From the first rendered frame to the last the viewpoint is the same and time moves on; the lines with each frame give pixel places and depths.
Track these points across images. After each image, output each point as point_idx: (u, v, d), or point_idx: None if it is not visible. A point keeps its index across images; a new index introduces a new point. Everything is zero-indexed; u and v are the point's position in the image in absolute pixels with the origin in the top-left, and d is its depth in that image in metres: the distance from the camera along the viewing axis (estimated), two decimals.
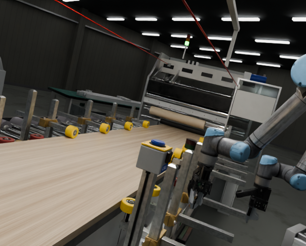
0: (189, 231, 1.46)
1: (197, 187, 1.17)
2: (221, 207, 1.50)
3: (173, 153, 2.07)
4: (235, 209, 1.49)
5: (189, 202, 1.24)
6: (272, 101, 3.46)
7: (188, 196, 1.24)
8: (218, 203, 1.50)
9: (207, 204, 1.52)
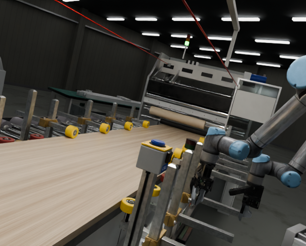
0: (189, 231, 1.46)
1: (199, 184, 1.22)
2: (215, 204, 1.51)
3: (173, 153, 2.07)
4: (229, 207, 1.50)
5: (191, 198, 1.29)
6: (272, 101, 3.46)
7: (190, 193, 1.29)
8: (212, 201, 1.51)
9: (201, 202, 1.53)
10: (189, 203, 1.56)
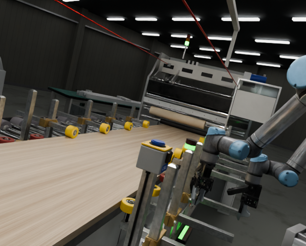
0: (189, 231, 1.46)
1: (199, 184, 1.22)
2: (214, 204, 1.51)
3: (173, 153, 2.07)
4: (228, 206, 1.50)
5: (191, 198, 1.29)
6: (272, 101, 3.46)
7: (190, 193, 1.29)
8: (210, 201, 1.51)
9: (200, 202, 1.53)
10: (189, 203, 1.56)
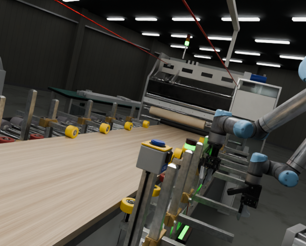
0: (189, 231, 1.46)
1: (207, 163, 1.28)
2: (214, 204, 1.51)
3: (173, 153, 2.07)
4: (228, 206, 1.50)
5: (199, 178, 1.35)
6: (272, 101, 3.46)
7: (198, 173, 1.36)
8: (210, 201, 1.51)
9: (200, 202, 1.53)
10: (187, 209, 1.54)
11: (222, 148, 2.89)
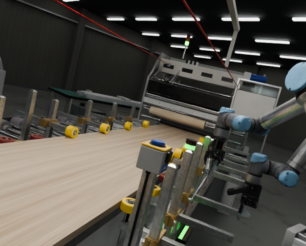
0: (189, 231, 1.46)
1: (213, 155, 1.44)
2: (214, 204, 1.51)
3: (173, 153, 2.07)
4: (228, 206, 1.50)
5: (205, 169, 1.50)
6: (272, 101, 3.46)
7: (205, 164, 1.51)
8: (210, 201, 1.51)
9: (200, 202, 1.53)
10: (184, 213, 1.47)
11: (222, 148, 2.89)
